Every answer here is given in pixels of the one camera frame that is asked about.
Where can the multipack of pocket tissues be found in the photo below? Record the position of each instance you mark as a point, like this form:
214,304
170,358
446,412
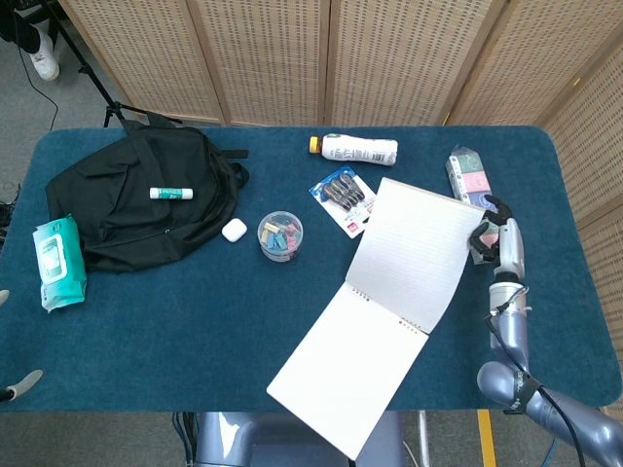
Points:
467,175

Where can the spiral notebook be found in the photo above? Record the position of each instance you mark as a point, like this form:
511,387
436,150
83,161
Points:
389,292

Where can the white sneaker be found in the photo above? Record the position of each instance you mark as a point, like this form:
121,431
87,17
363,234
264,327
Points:
45,58

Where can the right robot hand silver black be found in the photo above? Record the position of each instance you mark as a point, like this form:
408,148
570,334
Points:
511,248

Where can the clear jar of binder clips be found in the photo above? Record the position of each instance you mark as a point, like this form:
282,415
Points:
280,236

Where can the blue-grey robot torso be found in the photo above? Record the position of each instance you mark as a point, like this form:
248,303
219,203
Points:
243,440

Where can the blister card of pens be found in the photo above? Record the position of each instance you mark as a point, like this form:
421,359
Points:
340,194

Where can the black tripod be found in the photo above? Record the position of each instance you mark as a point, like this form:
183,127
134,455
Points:
92,80

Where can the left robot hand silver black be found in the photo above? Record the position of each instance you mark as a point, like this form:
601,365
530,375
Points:
24,382

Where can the white green glue stick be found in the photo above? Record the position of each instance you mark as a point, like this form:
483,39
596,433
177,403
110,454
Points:
170,193

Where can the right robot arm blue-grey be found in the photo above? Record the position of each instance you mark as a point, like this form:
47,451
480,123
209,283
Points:
511,340

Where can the white earbuds case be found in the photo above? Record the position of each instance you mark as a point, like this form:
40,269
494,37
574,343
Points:
234,230

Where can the black trouser leg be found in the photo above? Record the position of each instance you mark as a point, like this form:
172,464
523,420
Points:
19,22

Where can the white bottle yellow cap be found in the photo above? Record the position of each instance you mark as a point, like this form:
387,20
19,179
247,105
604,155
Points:
357,150

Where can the wicker folding screen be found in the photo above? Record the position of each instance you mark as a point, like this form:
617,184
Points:
272,58

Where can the metal table leg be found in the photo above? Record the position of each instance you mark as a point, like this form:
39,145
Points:
424,438

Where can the black backpack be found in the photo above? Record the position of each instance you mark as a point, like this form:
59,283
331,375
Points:
126,228

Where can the green wet wipes pack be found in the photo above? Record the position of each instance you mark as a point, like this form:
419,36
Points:
61,262

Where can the blue table cover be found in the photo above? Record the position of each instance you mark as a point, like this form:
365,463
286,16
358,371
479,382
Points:
170,331

